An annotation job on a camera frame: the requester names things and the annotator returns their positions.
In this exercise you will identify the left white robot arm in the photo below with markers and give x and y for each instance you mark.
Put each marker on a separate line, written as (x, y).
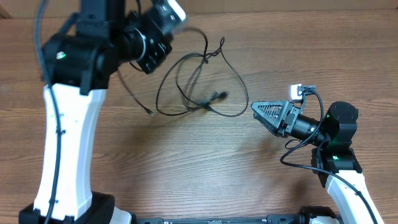
(77, 62)

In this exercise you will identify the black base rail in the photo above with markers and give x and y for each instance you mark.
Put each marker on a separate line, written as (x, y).
(269, 219)

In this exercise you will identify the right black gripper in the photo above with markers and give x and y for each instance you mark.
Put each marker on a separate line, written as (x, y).
(291, 111)

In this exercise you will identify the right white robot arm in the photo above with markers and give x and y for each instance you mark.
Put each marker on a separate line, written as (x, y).
(333, 159)

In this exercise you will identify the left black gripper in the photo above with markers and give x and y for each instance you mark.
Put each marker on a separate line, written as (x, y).
(158, 51)

